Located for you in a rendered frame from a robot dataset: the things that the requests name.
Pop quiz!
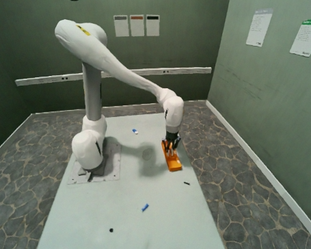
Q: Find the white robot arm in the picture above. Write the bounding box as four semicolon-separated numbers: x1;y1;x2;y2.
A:
55;20;184;180

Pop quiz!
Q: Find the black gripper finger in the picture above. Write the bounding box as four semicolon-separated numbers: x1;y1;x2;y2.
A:
162;137;172;156
171;136;181;156

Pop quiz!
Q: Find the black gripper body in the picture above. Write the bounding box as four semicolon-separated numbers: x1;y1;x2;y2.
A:
165;131;178;142

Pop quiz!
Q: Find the orange three-compartment tray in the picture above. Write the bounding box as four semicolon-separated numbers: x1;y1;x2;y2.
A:
161;141;182;172

